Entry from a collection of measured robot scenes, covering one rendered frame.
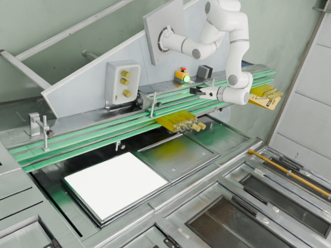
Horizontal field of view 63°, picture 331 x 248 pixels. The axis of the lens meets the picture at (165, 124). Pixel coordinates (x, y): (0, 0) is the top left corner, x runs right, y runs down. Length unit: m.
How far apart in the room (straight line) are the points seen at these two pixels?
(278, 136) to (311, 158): 0.96
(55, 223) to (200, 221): 0.78
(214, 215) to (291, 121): 6.42
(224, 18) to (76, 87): 0.80
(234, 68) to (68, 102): 0.85
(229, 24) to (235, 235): 0.94
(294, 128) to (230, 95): 6.47
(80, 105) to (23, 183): 0.77
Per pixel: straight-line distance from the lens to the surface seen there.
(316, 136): 7.62
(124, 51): 1.60
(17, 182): 0.88
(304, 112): 7.55
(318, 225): 1.68
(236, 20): 1.29
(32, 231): 0.77
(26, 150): 1.32
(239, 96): 1.27
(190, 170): 1.55
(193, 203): 1.43
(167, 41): 1.69
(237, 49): 1.27
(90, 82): 1.52
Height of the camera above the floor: 1.93
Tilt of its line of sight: 33 degrees down
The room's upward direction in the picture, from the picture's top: 122 degrees clockwise
